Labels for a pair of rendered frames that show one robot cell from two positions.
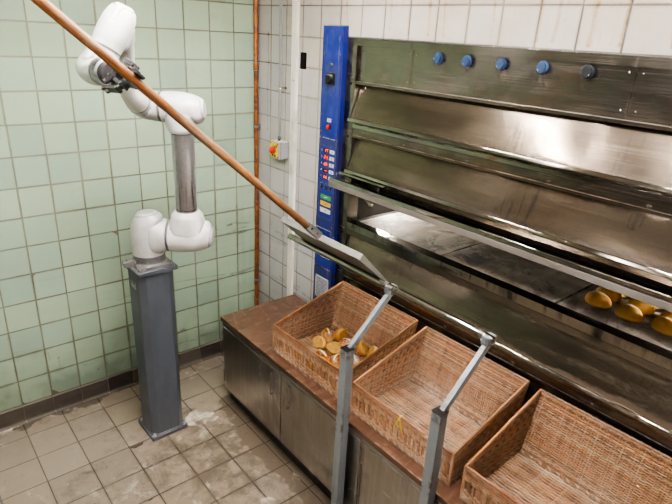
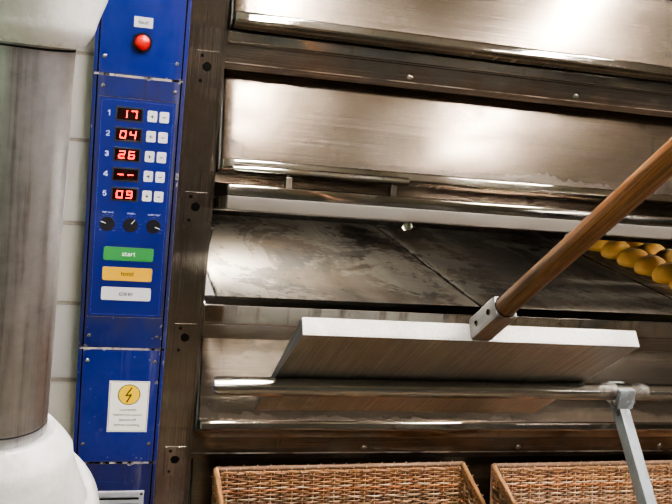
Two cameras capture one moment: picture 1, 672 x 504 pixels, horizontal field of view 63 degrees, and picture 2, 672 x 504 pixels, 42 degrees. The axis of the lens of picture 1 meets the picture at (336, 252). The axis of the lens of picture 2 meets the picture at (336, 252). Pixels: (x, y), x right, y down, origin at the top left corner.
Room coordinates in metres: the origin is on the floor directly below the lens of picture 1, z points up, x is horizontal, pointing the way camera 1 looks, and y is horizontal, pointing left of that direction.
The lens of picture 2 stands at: (1.88, 1.32, 1.69)
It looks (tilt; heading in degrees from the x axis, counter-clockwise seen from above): 13 degrees down; 295
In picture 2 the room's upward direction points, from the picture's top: 7 degrees clockwise
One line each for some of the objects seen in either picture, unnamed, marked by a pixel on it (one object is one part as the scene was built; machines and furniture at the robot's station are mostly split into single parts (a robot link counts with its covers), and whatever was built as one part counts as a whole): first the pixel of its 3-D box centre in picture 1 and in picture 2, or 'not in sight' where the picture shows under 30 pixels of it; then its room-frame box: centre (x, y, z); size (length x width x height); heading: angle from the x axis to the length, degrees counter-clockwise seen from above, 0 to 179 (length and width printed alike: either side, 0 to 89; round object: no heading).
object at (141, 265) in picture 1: (145, 258); not in sight; (2.48, 0.94, 1.03); 0.22 x 0.18 x 0.06; 132
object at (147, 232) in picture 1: (149, 231); not in sight; (2.49, 0.92, 1.17); 0.18 x 0.16 x 0.22; 94
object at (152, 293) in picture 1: (156, 348); not in sight; (2.49, 0.93, 0.50); 0.21 x 0.21 x 1.00; 42
